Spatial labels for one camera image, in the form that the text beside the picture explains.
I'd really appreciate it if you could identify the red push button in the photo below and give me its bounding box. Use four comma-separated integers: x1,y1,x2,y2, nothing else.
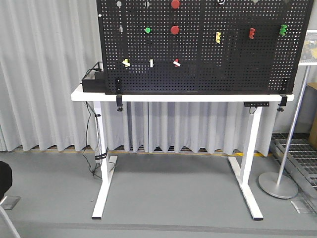
170,25,180,35
171,0,181,9

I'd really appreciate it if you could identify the desk height control panel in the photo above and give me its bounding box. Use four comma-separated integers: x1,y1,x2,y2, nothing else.
244,102,269,107

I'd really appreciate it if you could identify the left black clamp bracket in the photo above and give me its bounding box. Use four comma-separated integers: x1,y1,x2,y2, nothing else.
115,78,123,112

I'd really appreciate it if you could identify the right black clamp bracket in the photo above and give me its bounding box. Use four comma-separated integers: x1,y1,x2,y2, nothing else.
276,78,289,113

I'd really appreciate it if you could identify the yellow toggle switch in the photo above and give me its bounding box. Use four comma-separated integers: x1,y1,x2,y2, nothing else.
215,32,221,44

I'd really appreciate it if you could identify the black clamp bracket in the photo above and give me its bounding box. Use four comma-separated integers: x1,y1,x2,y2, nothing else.
276,78,289,113
115,78,123,112

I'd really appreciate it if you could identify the red rotary switch lower right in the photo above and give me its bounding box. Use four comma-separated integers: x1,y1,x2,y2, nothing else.
173,59,180,67

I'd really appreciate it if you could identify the upper red push button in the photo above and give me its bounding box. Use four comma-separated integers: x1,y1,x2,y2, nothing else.
171,0,181,9

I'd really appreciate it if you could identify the red toggle switch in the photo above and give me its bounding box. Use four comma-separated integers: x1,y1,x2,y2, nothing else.
249,28,256,39

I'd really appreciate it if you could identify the grey curtain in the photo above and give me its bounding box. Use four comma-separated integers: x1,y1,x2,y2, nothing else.
0,0,278,157

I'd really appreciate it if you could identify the black chair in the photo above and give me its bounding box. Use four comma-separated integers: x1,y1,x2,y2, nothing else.
0,161,21,238

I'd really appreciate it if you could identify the white standing desk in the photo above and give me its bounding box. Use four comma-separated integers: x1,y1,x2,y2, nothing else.
71,85,294,221

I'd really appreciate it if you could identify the green toggle switch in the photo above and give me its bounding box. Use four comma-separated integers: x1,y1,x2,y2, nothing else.
279,24,288,36

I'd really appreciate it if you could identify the black perforated pegboard panel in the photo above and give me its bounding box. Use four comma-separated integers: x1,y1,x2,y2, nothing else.
97,0,314,95

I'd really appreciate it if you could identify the black power cable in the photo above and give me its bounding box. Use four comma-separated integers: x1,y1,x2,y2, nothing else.
81,101,117,179

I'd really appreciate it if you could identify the silver sign stand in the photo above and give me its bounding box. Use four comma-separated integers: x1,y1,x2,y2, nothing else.
258,60,316,199

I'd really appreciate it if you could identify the lower red push button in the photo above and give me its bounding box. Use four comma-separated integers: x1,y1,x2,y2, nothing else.
170,25,180,35

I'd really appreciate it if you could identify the cardboard box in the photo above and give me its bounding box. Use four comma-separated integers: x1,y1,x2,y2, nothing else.
308,82,317,147

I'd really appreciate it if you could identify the black electronics box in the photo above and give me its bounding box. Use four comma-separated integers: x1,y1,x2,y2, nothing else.
81,61,106,93

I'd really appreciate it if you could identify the green rotary switch lower middle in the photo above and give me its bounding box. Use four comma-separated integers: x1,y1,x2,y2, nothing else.
149,59,154,68

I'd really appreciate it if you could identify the yellow rotary switch lower left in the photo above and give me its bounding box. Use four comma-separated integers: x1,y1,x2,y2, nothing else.
122,59,131,67

